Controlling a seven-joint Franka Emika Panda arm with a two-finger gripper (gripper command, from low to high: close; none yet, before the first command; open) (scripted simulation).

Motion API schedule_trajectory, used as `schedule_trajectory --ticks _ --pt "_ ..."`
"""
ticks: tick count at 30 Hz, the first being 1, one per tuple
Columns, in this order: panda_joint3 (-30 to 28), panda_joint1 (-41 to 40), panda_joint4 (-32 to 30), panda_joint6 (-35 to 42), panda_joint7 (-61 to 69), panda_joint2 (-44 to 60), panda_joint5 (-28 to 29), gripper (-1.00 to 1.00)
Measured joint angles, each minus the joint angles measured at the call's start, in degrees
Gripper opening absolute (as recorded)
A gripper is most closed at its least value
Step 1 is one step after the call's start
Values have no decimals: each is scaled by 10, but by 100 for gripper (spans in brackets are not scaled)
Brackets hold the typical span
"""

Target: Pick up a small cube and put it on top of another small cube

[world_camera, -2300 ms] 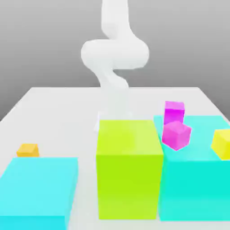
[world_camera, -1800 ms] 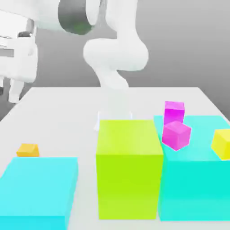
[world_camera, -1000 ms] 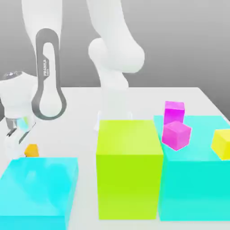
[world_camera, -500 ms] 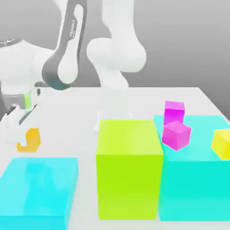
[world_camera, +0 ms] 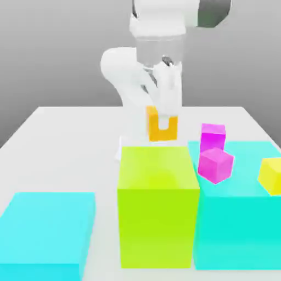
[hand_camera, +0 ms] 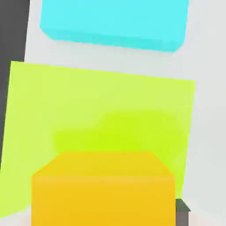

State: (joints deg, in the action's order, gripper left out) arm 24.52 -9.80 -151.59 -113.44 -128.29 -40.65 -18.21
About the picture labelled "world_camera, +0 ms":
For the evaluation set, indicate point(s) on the small magenta cube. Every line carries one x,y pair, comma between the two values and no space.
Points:
214,137
216,165

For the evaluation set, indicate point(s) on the large lime box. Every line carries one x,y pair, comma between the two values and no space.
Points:
157,208

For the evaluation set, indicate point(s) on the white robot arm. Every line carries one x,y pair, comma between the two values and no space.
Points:
123,65

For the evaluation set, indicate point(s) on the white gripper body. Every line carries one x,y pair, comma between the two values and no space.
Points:
169,92

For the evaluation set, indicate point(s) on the large cyan box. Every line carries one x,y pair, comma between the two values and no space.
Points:
44,230

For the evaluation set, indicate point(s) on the small orange cube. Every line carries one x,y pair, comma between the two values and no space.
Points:
153,127

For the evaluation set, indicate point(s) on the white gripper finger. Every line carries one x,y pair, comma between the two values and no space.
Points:
163,123

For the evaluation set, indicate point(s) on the small yellow cube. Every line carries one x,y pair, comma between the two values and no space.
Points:
272,175

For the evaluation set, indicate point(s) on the large turquoise box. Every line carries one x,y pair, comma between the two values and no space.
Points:
237,224

